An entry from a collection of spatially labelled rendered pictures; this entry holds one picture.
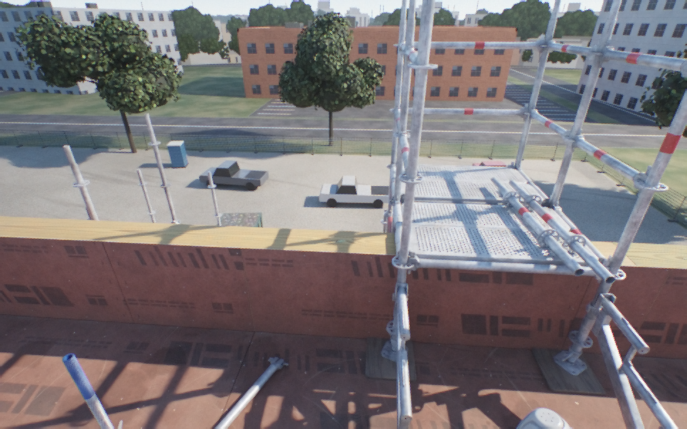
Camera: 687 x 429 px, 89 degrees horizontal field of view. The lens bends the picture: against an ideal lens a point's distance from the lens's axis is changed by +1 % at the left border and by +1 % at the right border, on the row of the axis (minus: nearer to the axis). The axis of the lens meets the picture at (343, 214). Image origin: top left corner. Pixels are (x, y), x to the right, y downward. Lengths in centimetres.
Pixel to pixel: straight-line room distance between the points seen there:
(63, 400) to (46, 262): 88
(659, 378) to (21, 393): 378
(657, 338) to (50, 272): 393
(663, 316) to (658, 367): 36
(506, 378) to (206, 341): 193
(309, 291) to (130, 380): 119
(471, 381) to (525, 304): 57
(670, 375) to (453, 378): 133
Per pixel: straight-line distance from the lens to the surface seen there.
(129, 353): 283
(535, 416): 112
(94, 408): 200
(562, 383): 264
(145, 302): 283
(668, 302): 283
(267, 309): 248
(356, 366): 240
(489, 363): 258
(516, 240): 231
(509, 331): 260
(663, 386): 298
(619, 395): 238
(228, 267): 233
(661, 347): 310
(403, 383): 182
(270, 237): 227
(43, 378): 297
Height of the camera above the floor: 189
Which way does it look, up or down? 29 degrees down
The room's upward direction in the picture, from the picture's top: straight up
